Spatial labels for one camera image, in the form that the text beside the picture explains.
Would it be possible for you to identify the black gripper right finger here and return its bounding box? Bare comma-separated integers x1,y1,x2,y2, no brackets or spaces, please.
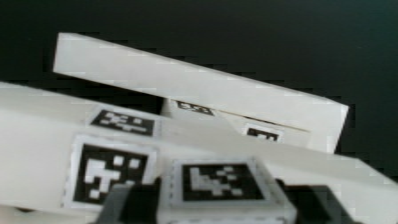
278,182,358,224

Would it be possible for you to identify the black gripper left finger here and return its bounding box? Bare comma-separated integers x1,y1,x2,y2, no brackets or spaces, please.
94,181,159,224

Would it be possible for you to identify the white tagged cube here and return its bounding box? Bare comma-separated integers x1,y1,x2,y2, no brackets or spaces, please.
156,158,296,224

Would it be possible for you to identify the white chair back frame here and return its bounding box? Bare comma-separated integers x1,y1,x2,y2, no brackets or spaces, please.
0,33,398,224

